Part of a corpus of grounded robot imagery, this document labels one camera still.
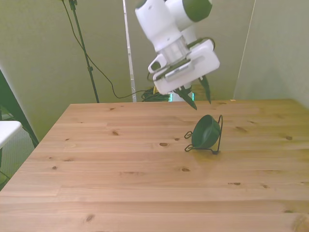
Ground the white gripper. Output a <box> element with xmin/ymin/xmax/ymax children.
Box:
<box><xmin>153</xmin><ymin>40</ymin><xmax>221</xmax><ymax>111</ymax></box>

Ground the dark green bowl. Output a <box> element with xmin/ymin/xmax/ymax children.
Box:
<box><xmin>190</xmin><ymin>114</ymin><xmax>222</xmax><ymax>149</ymax></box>

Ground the white unit with teal lights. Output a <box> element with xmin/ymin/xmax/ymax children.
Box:
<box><xmin>169</xmin><ymin>91</ymin><xmax>195</xmax><ymax>102</ymax></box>

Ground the white vertical pole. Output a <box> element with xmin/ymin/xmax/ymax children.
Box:
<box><xmin>122</xmin><ymin>0</ymin><xmax>137</xmax><ymax>103</ymax></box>

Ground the black tripod stand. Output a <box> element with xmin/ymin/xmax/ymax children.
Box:
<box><xmin>61</xmin><ymin>0</ymin><xmax>101</xmax><ymax>103</ymax></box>

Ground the white folding table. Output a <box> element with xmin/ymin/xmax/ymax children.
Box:
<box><xmin>0</xmin><ymin>120</ymin><xmax>23</xmax><ymax>148</ymax></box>

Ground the yellow green cable coil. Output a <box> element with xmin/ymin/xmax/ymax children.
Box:
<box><xmin>140</xmin><ymin>87</ymin><xmax>169</xmax><ymax>103</ymax></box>

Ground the black wire bowl stand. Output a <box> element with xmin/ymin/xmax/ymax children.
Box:
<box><xmin>184</xmin><ymin>115</ymin><xmax>224</xmax><ymax>155</ymax></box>

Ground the black tripod cable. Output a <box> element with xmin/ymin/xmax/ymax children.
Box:
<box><xmin>61</xmin><ymin>0</ymin><xmax>155</xmax><ymax>100</ymax></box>

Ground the black metal frame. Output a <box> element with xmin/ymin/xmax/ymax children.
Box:
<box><xmin>0</xmin><ymin>69</ymin><xmax>40</xmax><ymax>148</ymax></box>

